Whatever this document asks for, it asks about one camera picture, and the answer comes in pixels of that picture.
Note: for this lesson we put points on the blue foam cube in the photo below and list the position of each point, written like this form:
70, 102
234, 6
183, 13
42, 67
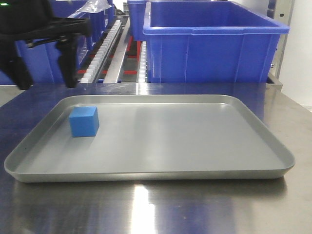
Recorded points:
84, 121

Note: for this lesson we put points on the blue plastic bin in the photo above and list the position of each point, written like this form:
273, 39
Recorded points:
100, 22
41, 61
136, 19
208, 41

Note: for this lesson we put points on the blue plastic bin front right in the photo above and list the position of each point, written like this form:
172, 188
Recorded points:
208, 41

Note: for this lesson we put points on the blue plastic bin rear right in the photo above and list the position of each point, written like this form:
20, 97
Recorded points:
136, 19

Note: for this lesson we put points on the blue plastic bin rear left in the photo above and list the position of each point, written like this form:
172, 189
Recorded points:
100, 22

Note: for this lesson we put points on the steel shelf upright post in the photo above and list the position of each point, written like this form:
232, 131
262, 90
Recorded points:
280, 10

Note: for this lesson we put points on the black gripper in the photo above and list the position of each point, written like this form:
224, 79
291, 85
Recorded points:
34, 19

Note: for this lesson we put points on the white roller track right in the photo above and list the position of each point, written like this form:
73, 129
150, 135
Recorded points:
142, 66

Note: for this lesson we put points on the blue plastic bin front left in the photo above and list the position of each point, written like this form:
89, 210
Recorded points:
41, 61

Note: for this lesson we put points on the clear plastic bag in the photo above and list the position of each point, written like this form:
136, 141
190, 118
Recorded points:
95, 6

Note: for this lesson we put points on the grey metal tray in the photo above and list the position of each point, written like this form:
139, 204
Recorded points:
151, 137

